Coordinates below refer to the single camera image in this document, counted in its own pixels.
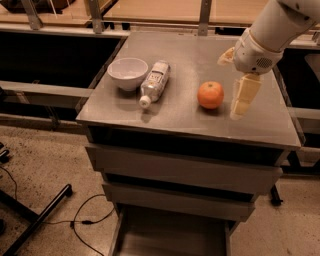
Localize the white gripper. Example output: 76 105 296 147
217 29 283 120

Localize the orange fruit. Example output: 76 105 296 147
197 81 224 109

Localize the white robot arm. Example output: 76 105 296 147
217 0 320 120

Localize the grey drawer cabinet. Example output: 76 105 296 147
75 30 302 256

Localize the top grey drawer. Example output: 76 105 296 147
85 142 284 196

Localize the middle grey drawer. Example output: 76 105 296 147
103 182 255 222

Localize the open bottom grey drawer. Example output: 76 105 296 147
108 205 231 256

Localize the clear plastic water bottle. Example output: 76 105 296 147
139 60 171 109

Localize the white ceramic bowl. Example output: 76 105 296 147
107 58 148 91

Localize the black stand leg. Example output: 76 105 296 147
0 184 73 256

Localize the grey metal frame rail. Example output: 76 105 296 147
0 81 93 109

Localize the black floor cable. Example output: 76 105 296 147
42 194 116 256

